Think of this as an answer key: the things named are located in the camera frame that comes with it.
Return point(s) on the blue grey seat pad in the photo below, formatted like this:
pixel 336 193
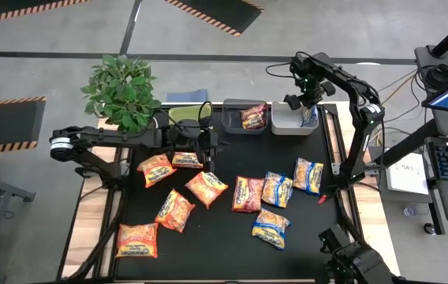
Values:
pixel 187 96

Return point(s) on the red tape tag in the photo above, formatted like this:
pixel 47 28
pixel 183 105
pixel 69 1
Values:
pixel 322 199

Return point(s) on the red Maruchan noodle pack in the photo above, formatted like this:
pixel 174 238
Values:
pixel 253 117
pixel 247 195

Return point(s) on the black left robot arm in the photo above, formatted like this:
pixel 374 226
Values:
pixel 109 137

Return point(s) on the green leafy plant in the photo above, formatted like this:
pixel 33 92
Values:
pixel 121 90

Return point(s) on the black table mat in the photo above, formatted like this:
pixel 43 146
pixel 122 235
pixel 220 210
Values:
pixel 216 252

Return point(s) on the white plant pot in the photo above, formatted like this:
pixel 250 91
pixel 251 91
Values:
pixel 155 120

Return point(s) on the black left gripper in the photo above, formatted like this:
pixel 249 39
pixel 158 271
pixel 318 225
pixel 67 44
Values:
pixel 192 138

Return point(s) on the black hazard striped floor mat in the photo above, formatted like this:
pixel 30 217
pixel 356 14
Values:
pixel 3 122
pixel 11 8
pixel 224 12

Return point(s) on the yellow plastic bin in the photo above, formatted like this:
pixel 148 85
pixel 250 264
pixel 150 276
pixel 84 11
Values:
pixel 182 112

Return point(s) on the orange Maruchan noodle pack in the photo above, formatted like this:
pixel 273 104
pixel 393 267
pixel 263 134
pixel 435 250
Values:
pixel 186 160
pixel 206 188
pixel 174 211
pixel 156 169
pixel 137 240

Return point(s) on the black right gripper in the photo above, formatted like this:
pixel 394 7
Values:
pixel 310 91

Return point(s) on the blue Maruchan noodle pack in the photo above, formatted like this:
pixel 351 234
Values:
pixel 310 117
pixel 270 229
pixel 277 190
pixel 307 176

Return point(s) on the white paper box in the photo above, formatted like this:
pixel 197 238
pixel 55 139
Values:
pixel 407 173

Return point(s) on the white plastic bin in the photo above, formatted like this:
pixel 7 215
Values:
pixel 287 122

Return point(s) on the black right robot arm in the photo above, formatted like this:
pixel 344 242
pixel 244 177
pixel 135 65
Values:
pixel 342 77

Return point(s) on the grey translucent plastic bin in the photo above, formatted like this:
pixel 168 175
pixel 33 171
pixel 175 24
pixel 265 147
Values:
pixel 232 118

